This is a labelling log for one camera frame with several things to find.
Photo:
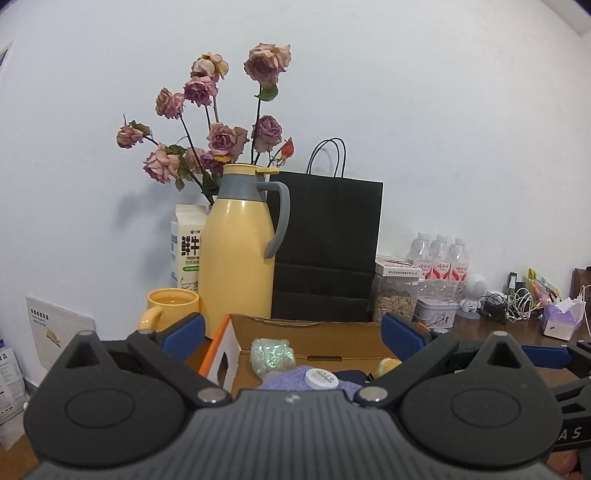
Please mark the white milk carton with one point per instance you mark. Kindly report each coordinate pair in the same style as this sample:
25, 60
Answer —
184, 249

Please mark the yellow plush toy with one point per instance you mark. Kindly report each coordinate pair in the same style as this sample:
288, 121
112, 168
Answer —
385, 367

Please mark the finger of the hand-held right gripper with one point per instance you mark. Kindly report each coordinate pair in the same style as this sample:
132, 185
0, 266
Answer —
547, 356

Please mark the purple knitted cloth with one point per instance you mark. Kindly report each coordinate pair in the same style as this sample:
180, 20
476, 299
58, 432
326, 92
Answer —
286, 381

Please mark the stack of brochures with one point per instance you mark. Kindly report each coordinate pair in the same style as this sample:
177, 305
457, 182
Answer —
11, 383

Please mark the flat white box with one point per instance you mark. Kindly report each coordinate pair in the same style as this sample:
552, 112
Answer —
397, 267

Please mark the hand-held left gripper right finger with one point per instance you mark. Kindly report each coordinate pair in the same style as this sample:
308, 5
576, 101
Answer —
401, 337

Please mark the small white robot toy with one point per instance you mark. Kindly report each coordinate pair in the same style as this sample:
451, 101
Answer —
475, 286

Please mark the black paper bag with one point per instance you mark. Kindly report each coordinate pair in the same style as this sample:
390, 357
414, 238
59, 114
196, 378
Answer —
323, 240

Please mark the brown wooden stand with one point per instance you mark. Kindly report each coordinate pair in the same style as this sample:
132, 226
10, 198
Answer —
582, 281

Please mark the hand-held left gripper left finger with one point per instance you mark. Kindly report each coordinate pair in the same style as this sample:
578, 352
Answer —
187, 330

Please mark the white tin box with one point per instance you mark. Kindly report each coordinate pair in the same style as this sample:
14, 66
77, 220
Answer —
434, 311

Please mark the yellow thermos jug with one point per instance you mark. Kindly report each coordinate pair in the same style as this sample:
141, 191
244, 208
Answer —
235, 258

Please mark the white wall panel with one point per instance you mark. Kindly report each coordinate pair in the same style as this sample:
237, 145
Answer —
51, 327

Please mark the small black device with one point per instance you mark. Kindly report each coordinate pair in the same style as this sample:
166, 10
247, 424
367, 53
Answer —
511, 279

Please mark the red cardboard box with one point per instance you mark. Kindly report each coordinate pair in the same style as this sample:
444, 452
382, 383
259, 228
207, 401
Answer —
323, 339

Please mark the colourful snack packets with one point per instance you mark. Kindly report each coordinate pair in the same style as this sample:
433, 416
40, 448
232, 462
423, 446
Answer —
538, 279

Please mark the dried pink rose bouquet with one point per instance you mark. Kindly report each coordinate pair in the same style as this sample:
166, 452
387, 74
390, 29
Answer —
221, 138

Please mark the clear jar of seeds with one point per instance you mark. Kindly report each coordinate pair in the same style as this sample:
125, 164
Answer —
395, 302

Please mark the ribbed white lid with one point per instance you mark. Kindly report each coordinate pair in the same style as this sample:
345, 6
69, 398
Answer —
321, 378

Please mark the iridescent green scrunchie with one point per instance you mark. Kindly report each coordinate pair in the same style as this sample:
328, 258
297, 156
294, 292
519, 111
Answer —
272, 357

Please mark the yellow mug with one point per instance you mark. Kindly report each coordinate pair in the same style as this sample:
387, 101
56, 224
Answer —
173, 307

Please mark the purple tissue box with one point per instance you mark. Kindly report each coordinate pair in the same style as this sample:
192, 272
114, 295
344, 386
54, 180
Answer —
556, 321

